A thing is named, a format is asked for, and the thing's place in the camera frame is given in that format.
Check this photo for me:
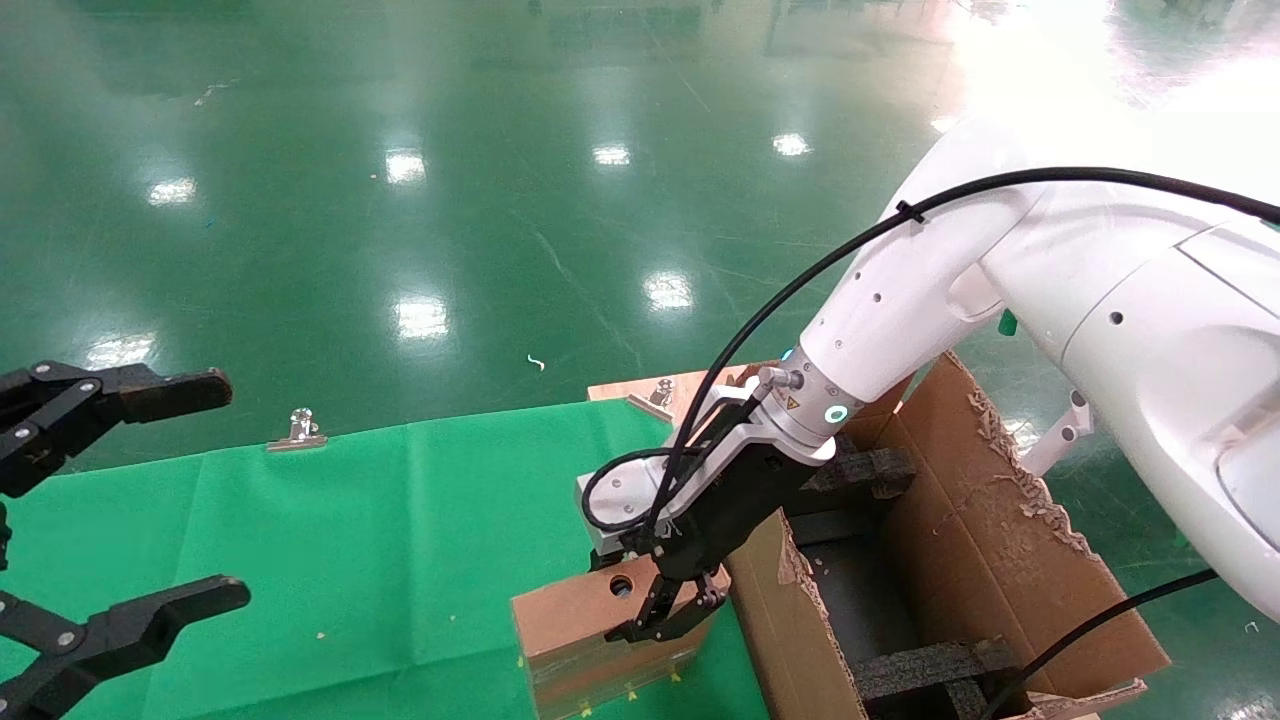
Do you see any large open brown carton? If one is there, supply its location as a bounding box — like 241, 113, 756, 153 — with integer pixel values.
680, 350, 1171, 720

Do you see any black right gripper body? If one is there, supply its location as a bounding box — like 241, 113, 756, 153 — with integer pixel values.
620, 445, 823, 584

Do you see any large green table cloth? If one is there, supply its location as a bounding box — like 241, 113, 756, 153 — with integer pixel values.
0, 400, 771, 720

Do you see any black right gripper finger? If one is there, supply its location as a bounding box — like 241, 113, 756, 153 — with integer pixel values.
645, 578, 729, 645
605, 573, 683, 645

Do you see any thin black cable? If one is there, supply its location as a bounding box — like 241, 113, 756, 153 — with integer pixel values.
985, 568, 1218, 720

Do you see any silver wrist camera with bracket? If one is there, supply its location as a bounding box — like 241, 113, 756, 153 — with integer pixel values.
578, 385, 839, 558

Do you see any small brown cardboard box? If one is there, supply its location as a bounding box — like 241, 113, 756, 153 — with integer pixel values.
510, 565, 731, 718

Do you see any white perforated metal bracket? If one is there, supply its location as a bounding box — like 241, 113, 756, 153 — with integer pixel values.
1020, 388, 1093, 478

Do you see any black foam insert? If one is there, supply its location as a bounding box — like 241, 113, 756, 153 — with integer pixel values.
790, 445, 917, 546
855, 640, 1021, 720

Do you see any metal binder clip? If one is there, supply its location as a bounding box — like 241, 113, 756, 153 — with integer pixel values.
266, 408, 328, 453
627, 378, 676, 423

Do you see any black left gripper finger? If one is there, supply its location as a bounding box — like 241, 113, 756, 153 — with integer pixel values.
0, 360, 234, 498
0, 575, 251, 720

